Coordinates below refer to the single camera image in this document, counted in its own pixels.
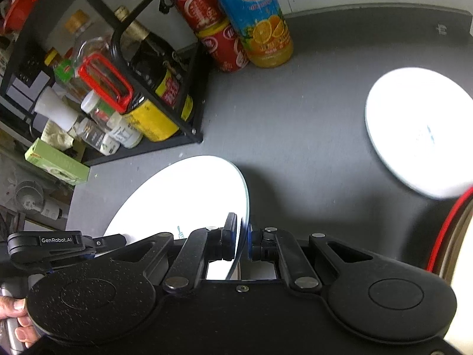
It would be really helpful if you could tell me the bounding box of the person's left hand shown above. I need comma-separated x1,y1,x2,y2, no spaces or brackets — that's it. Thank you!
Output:
0,297,42,349

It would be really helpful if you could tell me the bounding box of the black metal shelf rack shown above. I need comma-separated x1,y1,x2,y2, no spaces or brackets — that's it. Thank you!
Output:
0,0,205,167

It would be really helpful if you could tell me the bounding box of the green carton box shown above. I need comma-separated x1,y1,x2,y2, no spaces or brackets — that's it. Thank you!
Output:
25,138,91,186

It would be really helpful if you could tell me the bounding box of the dark bottle gold neck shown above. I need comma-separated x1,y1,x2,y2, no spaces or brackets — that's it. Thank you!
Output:
112,5,186,109

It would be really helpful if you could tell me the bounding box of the white cap seasoning bottle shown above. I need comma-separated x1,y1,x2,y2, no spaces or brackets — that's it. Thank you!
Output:
81,92,143,149

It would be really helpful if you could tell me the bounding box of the red and black bowl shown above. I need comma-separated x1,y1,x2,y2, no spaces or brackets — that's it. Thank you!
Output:
424,187,473,275

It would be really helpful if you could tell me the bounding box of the small white desk fan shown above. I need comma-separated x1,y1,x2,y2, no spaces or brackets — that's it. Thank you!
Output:
14,180,69,221

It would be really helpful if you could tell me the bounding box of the crumpled pale cloth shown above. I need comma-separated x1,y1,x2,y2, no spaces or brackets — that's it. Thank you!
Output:
40,118,75,152

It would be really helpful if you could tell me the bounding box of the red drink can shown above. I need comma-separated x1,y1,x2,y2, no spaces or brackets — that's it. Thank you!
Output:
164,0,223,36
195,18,251,73

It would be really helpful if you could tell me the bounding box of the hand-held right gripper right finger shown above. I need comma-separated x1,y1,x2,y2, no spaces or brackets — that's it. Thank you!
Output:
246,224,373,293

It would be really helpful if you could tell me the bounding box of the deep white plate dark print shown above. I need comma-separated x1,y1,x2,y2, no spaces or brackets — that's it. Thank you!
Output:
103,155,251,282

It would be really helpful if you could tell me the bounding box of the white top oil spray bottle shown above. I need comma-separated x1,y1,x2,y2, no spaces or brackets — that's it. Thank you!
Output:
33,88,90,138

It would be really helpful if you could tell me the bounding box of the yellow cap sauce bottle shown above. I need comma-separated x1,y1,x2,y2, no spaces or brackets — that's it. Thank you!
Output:
44,48,90,97

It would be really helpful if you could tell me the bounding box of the large oil bottle red handle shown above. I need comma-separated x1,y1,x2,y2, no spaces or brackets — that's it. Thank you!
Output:
64,9,195,143

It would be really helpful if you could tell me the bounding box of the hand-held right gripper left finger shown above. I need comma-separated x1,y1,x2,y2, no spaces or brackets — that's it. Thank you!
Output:
107,212,238,293

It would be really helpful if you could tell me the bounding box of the small white plate dark print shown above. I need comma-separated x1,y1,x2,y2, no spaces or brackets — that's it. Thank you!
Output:
365,67,473,201

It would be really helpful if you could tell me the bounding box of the small clear spice jar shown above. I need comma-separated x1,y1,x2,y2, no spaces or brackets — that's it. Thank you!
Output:
79,118,121,156

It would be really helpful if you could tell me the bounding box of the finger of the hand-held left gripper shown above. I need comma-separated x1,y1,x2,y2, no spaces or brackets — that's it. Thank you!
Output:
83,233,128,258

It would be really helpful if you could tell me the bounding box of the orange juice bottle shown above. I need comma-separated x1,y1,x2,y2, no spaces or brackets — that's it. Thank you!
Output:
201,0,295,69

